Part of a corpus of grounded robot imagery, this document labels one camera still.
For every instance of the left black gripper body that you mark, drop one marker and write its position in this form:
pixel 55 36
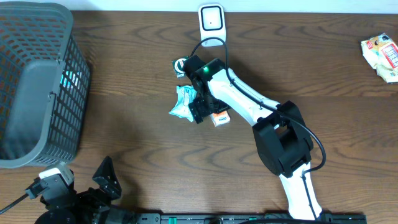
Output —
pixel 86 197

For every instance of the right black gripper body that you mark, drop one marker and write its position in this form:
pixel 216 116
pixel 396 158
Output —
pixel 202 105

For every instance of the teal wet wipes pack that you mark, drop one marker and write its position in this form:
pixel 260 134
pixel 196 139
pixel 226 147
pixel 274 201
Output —
pixel 185 95

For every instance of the small orange snack packet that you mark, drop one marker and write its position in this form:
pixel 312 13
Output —
pixel 221 118

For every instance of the green round-label ointment box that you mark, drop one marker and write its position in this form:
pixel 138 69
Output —
pixel 178 65

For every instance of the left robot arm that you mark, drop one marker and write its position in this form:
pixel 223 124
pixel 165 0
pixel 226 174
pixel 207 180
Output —
pixel 114 215

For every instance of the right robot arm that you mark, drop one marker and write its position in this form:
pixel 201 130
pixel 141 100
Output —
pixel 283 141

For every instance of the white barcode scanner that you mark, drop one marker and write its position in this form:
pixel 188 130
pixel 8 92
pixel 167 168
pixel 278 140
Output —
pixel 212 25

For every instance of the grey plastic mesh basket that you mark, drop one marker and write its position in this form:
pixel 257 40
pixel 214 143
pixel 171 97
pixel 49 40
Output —
pixel 45 81

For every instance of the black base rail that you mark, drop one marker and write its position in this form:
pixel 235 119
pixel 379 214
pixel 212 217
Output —
pixel 189 218

